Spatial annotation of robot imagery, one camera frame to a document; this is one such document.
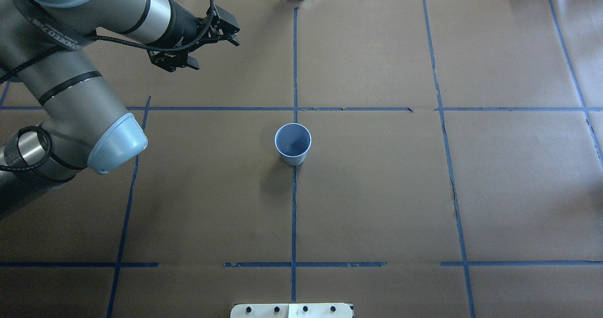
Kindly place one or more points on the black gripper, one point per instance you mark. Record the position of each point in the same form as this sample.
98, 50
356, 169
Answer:
184, 27

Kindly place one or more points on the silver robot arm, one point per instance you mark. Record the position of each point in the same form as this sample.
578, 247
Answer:
42, 46

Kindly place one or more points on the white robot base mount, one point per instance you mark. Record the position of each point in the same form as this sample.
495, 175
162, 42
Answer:
293, 310

